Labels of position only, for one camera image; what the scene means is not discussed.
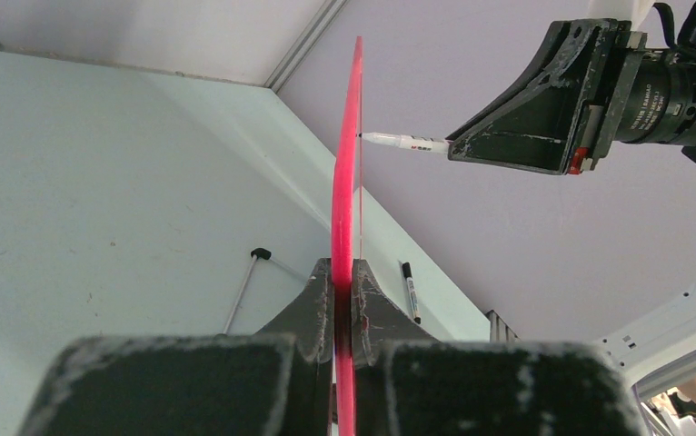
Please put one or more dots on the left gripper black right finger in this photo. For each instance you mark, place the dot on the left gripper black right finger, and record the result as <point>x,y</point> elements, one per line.
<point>410,383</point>

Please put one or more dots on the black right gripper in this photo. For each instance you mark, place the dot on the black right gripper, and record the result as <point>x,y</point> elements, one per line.
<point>565,106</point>

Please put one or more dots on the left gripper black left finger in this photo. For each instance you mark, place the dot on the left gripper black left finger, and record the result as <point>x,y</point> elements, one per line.
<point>277,381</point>

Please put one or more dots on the white whiteboard marker pen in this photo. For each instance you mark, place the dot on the white whiteboard marker pen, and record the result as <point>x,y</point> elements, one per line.
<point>408,142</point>

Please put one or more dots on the pink-framed whiteboard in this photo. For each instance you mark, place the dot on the pink-framed whiteboard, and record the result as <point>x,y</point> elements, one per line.
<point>342,246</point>

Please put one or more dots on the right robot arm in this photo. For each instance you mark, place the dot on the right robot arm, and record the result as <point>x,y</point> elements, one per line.
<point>661,107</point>

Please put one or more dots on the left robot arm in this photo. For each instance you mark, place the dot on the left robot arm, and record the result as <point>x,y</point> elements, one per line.
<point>650,354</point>

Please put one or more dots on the black whiteboard foot clip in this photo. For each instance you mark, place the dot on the black whiteboard foot clip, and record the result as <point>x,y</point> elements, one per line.
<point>261,253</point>

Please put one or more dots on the black marker pen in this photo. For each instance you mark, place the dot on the black marker pen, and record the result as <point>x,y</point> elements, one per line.
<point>411,292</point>

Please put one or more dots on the aluminium frame rail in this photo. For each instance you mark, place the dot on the aluminium frame rail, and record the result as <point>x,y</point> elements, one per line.
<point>307,40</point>

